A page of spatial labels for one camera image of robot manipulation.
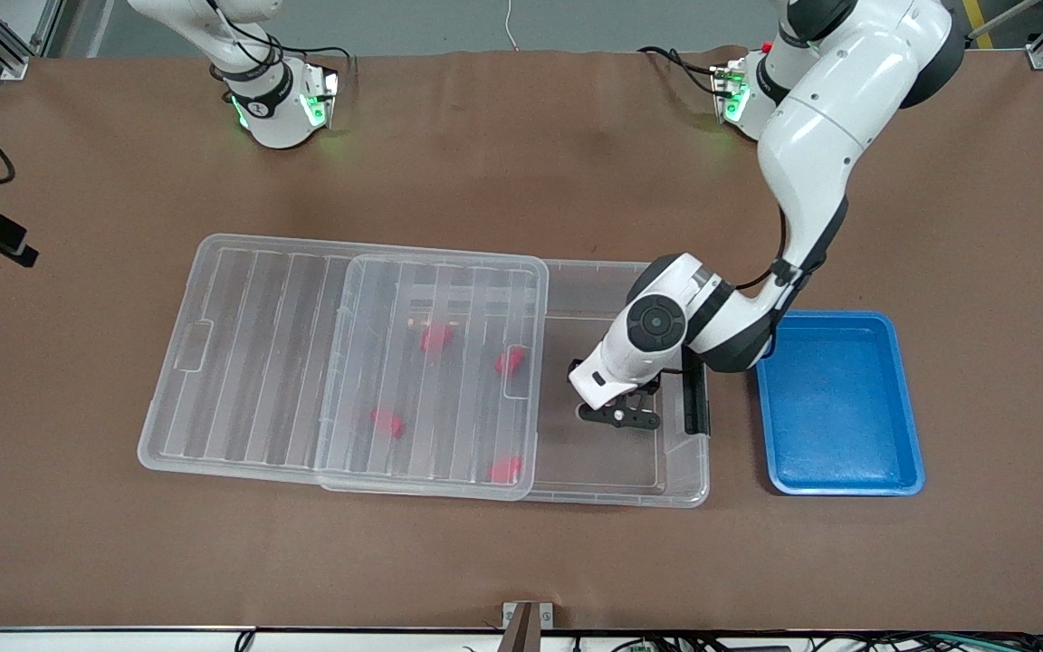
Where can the clear plastic box lid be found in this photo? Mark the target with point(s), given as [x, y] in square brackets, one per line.
[241, 362]

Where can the clear plastic storage box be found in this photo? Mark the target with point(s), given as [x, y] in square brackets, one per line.
[594, 466]

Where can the black box latch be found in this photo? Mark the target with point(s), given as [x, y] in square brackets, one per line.
[696, 407]

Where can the metal bracket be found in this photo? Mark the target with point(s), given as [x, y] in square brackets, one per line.
[547, 616]

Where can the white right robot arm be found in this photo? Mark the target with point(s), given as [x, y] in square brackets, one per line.
[272, 118]

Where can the blue plastic tray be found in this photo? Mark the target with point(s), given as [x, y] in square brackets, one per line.
[847, 426]

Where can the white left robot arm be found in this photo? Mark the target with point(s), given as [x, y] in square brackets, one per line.
[829, 136]

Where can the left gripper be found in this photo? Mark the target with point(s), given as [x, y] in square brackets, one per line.
[651, 386]

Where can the brown table mat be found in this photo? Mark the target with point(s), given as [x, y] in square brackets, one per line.
[123, 561]

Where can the red block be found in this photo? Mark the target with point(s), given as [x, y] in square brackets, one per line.
[510, 361]
[387, 423]
[505, 469]
[436, 339]

